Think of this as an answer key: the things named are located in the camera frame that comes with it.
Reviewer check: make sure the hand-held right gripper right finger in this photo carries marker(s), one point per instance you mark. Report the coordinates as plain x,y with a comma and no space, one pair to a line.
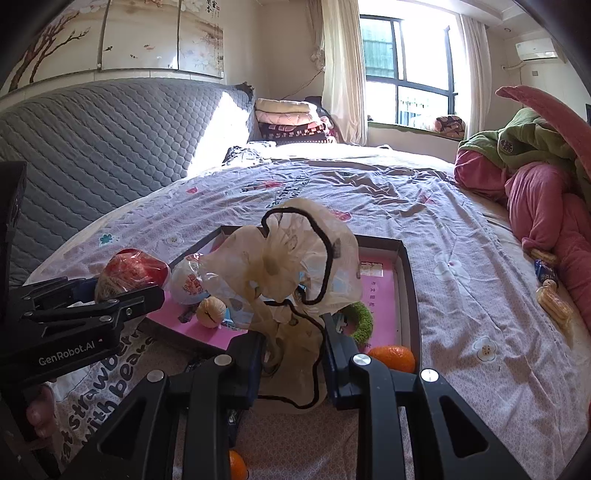
330,360

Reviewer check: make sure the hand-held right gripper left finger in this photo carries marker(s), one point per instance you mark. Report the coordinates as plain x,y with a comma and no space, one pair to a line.
251,369

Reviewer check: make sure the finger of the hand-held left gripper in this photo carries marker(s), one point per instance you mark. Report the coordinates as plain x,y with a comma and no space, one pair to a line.
138,300
85,288

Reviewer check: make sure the bun with red label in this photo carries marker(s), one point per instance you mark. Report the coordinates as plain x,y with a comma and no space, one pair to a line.
134,270
189,281

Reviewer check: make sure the green fuzzy scrunchie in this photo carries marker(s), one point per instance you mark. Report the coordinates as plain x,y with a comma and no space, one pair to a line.
362,323

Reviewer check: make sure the dark blue snack packet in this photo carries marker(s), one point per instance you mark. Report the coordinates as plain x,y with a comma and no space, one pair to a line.
234,421

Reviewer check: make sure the orange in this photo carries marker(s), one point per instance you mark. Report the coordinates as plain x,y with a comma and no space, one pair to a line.
238,467
392,357

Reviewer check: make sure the walnut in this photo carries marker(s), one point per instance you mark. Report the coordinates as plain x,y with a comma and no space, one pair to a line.
211,314

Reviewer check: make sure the grey cardboard box tray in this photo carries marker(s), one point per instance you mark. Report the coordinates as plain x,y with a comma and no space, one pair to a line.
411,295

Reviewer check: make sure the person's left hand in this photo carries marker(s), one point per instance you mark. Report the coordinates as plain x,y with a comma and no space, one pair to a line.
40,410

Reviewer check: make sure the pink book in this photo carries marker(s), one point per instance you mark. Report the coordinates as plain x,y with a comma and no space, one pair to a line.
381,295

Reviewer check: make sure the grey quilted headboard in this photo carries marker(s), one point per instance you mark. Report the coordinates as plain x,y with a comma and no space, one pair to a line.
92,152

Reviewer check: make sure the dark patterned folded blanket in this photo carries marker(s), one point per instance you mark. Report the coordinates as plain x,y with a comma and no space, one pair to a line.
295,134

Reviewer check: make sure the yellow biscuit packet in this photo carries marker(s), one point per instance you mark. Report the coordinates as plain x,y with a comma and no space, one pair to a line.
544,256
554,307

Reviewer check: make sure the blue candy packet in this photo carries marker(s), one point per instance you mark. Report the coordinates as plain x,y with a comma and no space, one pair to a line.
545,270

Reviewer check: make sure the pink folded blanket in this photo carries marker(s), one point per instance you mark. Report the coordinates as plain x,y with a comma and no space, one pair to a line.
286,118

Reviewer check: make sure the cream folded blanket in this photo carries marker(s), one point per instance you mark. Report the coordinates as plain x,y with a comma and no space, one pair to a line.
284,105

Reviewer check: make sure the pink quilt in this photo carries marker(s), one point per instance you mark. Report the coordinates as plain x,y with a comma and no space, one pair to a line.
549,217

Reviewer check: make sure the patterned folded cloth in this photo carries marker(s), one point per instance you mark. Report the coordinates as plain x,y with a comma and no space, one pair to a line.
450,123

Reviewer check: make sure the cream curtain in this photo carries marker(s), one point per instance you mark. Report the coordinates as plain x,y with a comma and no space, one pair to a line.
344,69
475,78

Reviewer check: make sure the green blanket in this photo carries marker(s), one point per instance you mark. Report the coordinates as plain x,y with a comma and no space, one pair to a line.
531,138

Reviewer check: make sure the window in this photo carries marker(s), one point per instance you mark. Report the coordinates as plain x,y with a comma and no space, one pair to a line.
415,64

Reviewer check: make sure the long pink cushion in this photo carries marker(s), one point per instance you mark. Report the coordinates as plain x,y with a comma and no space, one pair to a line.
545,104

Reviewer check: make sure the white air conditioner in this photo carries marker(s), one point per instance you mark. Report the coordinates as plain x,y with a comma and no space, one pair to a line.
538,48

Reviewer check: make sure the floral painted wall panels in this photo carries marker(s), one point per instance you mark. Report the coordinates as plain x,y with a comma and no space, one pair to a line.
138,37

